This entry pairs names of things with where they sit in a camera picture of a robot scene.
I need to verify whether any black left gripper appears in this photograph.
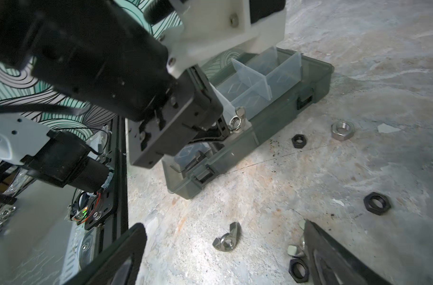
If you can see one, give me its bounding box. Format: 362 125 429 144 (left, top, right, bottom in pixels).
127 65 223 169

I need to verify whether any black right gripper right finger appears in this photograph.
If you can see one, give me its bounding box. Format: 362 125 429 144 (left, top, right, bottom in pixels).
304 220 390 285

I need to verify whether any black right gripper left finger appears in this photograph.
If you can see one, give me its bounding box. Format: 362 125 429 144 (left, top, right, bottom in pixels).
67 223 147 285

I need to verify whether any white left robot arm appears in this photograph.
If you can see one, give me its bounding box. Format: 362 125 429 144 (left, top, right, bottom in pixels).
0 1 228 193

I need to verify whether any black nut near finger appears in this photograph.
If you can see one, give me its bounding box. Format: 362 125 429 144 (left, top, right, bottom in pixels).
288 258 310 283

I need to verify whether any small silver hex nut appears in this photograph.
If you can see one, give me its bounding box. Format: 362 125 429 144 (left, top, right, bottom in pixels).
287 245 305 258

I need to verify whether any green plastic organizer box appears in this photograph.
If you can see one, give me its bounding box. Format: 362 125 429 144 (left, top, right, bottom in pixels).
163 47 334 200

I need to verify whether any black flange nut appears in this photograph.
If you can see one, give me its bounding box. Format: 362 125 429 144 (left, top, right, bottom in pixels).
363 192 391 216

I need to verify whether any small black hex nut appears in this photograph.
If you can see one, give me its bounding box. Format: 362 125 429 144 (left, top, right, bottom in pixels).
291 134 307 149

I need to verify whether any white slotted cable duct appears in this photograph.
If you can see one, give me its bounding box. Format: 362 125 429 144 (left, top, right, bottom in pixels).
59 224 85 285

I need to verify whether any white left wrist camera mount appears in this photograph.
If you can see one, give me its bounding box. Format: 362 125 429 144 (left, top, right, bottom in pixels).
160 0 286 78

